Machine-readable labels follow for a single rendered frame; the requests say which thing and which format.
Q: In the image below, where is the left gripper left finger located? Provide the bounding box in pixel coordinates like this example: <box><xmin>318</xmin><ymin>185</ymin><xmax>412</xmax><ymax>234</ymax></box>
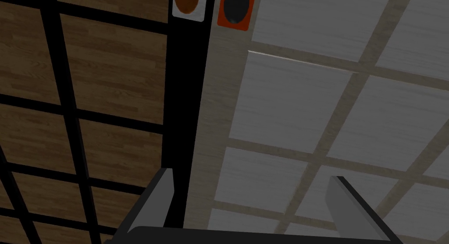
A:
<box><xmin>127</xmin><ymin>167</ymin><xmax>175</xmax><ymax>234</ymax></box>

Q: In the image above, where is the orange picture with black oval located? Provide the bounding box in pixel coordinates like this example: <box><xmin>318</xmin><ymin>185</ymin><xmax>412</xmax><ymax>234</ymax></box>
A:
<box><xmin>217</xmin><ymin>0</ymin><xmax>257</xmax><ymax>32</ymax></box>

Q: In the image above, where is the white picture with orange oval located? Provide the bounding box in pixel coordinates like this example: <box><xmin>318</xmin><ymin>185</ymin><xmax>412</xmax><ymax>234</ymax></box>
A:
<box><xmin>171</xmin><ymin>0</ymin><xmax>206</xmax><ymax>23</ymax></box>

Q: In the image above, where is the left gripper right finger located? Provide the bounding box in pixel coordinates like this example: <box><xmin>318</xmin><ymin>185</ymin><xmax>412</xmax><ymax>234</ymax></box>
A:
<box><xmin>324</xmin><ymin>175</ymin><xmax>398</xmax><ymax>241</ymax></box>

